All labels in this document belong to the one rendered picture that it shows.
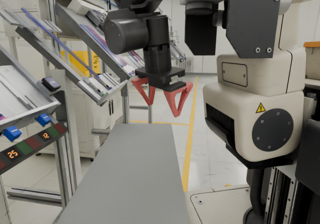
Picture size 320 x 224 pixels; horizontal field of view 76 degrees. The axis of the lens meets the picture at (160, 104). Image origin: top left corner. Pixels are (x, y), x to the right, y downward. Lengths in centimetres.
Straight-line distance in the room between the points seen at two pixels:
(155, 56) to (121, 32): 9
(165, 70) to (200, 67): 761
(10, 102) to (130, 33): 46
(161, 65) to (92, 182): 31
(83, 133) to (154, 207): 135
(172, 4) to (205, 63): 245
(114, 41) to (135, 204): 32
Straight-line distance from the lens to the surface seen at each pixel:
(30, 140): 66
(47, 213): 147
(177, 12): 817
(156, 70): 42
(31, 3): 183
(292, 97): 54
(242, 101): 47
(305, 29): 873
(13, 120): 65
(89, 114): 165
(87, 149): 179
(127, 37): 36
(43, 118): 71
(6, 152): 62
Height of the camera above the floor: 90
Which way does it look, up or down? 15 degrees down
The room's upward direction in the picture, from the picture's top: straight up
